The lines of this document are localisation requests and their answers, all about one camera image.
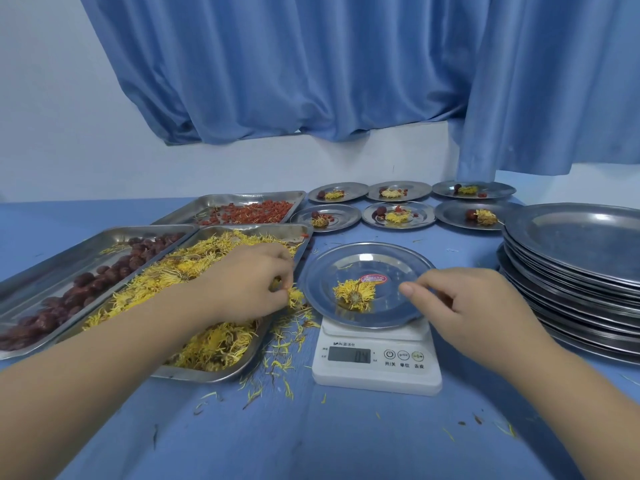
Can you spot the person's right hand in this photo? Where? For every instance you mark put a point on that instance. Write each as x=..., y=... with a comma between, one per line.
x=480, y=319

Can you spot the rectangular steel tray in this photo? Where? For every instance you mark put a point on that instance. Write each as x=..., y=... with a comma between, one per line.
x=180, y=212
x=200, y=375
x=45, y=274

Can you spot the pile of yellow chrysanthemums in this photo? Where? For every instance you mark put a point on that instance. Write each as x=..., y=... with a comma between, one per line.
x=215, y=344

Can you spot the stack of steel plates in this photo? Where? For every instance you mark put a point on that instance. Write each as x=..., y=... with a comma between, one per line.
x=575, y=274

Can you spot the person's right forearm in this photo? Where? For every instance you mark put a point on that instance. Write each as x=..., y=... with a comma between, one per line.
x=585, y=419

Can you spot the narrow blue curtain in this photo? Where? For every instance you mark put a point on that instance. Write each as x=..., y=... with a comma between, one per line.
x=560, y=84

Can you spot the round steel plate red label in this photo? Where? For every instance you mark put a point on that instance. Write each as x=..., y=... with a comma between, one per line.
x=320, y=289

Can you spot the wide blue curtain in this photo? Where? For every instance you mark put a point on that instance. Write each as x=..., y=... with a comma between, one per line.
x=300, y=59

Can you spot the blue tablecloth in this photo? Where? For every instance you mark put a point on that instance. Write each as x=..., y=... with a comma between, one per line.
x=350, y=444

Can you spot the person's left hand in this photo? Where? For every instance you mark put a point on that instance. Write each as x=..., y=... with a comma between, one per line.
x=245, y=284

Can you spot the person's left forearm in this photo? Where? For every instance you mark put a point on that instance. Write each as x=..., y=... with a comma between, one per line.
x=100, y=384

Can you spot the white digital kitchen scale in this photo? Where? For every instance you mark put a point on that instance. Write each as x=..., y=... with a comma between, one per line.
x=375, y=379

